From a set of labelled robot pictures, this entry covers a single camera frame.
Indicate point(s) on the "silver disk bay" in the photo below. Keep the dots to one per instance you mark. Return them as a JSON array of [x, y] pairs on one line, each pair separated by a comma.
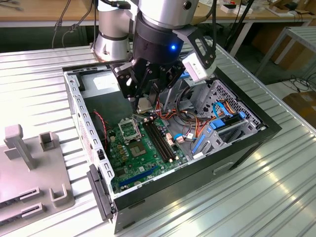
[[212, 144]]

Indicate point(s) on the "black camera bracket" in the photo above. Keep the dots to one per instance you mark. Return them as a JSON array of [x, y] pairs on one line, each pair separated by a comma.
[[185, 33]]

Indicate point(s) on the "silver drive cage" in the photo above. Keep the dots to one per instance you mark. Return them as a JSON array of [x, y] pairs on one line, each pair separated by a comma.
[[172, 98]]

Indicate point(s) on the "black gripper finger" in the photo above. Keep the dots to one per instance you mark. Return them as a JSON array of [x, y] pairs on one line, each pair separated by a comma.
[[130, 79], [168, 74]]

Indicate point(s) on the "black RAM slot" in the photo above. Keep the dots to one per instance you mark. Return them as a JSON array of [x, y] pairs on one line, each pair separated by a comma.
[[166, 139], [155, 142], [162, 140], [159, 141]]

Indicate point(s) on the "small white box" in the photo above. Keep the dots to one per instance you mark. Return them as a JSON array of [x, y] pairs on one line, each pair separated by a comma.
[[247, 10]]

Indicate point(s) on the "black card retention latch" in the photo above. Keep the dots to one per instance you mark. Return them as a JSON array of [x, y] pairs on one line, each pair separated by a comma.
[[98, 190]]

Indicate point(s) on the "CPU socket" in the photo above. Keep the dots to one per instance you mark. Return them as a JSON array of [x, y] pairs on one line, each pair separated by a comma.
[[138, 151]]

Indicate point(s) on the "brown cardboard box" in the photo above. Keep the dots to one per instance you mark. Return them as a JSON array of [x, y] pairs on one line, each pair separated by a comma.
[[303, 106]]

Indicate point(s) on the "hard disk in blue carrier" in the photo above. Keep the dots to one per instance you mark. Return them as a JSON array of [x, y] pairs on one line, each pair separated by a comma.
[[218, 124]]

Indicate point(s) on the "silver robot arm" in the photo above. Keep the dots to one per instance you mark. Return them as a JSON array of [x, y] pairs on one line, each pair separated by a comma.
[[163, 12]]

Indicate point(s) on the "grey parts rack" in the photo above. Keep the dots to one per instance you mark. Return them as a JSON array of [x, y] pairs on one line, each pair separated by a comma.
[[42, 172]]

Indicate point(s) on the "silver CPU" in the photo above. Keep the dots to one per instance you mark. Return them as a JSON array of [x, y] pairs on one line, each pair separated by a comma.
[[144, 105]]

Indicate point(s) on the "black PC case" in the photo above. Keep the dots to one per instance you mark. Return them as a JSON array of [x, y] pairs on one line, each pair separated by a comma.
[[187, 197]]

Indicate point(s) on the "wooden desk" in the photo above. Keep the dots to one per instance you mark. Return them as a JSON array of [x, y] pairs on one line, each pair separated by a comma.
[[29, 11]]

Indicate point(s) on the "blue plastic drive latch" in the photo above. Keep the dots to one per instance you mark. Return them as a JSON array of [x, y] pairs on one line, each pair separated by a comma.
[[185, 75]]

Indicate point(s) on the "white camera box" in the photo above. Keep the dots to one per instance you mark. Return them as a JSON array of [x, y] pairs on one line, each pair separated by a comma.
[[197, 69]]

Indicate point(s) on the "metal locking lever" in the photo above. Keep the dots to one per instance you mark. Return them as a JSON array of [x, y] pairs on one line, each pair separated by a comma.
[[135, 119]]

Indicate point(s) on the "green motherboard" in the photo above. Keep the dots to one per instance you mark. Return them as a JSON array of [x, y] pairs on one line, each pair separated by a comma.
[[148, 161]]

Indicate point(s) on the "metal frame table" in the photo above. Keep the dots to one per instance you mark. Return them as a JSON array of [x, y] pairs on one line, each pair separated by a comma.
[[303, 32]]

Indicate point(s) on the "grey power supply unit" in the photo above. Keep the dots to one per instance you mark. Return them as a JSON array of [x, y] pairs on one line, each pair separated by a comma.
[[103, 106]]

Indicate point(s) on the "blue expansion slot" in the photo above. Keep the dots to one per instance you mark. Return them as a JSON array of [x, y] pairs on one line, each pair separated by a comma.
[[138, 176]]

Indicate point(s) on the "black chipset chip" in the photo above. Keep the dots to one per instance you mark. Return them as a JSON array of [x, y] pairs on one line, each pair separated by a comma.
[[121, 172]]

